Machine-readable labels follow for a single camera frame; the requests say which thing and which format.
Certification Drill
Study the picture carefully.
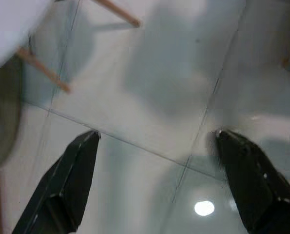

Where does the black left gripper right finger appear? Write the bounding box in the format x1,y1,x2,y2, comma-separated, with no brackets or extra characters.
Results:
214,129,290,234

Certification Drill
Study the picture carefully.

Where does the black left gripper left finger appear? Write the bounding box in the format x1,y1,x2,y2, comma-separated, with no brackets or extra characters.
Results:
12,130,101,234

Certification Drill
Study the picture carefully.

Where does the white chair with wooden legs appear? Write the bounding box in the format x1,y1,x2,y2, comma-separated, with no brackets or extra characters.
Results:
0,0,142,93

